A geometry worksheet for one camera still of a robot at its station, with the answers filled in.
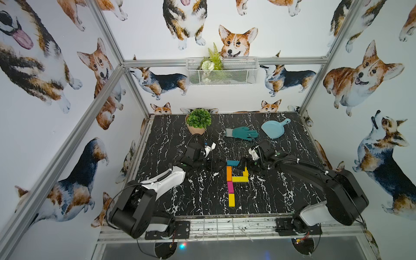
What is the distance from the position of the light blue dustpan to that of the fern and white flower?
520 millimetres

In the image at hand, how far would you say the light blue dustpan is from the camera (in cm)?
112

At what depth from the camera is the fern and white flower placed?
813 mm
